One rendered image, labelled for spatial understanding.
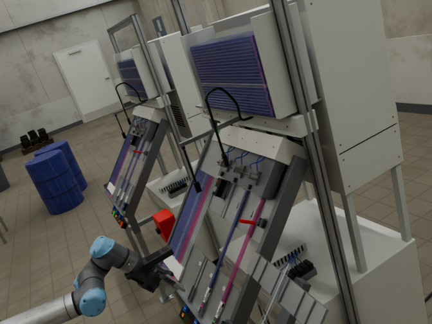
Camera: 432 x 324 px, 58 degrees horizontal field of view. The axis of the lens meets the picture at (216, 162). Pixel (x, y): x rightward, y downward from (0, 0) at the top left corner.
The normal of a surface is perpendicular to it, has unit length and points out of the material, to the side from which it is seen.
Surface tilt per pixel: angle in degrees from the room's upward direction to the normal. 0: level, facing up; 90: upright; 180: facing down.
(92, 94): 90
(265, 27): 90
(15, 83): 90
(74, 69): 90
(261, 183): 47
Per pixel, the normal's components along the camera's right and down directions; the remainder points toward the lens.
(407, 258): 0.43, 0.18
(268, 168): -0.83, -0.30
